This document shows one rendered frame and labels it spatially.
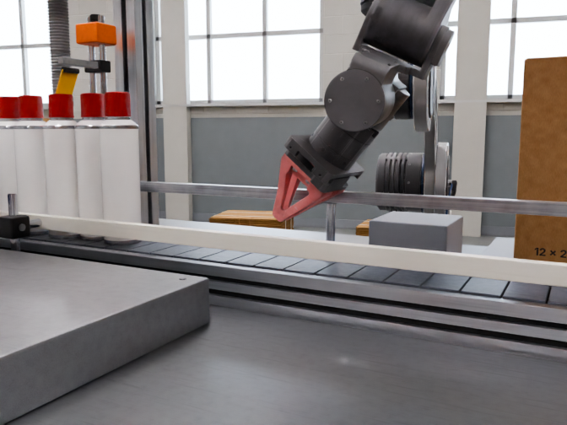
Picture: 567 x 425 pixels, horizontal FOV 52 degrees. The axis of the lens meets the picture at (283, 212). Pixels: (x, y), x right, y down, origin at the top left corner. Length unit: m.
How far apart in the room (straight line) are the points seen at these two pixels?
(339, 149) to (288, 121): 5.77
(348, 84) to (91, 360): 0.32
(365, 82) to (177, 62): 6.32
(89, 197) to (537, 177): 0.59
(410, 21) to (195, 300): 0.35
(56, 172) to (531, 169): 0.63
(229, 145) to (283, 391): 6.20
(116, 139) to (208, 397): 0.43
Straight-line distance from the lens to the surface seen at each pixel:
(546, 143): 0.77
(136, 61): 0.98
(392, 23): 0.61
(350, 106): 0.55
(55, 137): 0.87
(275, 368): 0.52
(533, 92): 0.77
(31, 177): 0.92
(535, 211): 0.64
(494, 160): 6.14
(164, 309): 0.57
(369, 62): 0.54
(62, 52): 1.05
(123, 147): 0.80
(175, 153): 6.81
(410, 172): 1.72
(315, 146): 0.64
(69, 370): 0.49
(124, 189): 0.81
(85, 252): 0.82
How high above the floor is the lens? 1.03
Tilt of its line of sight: 8 degrees down
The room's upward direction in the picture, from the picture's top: straight up
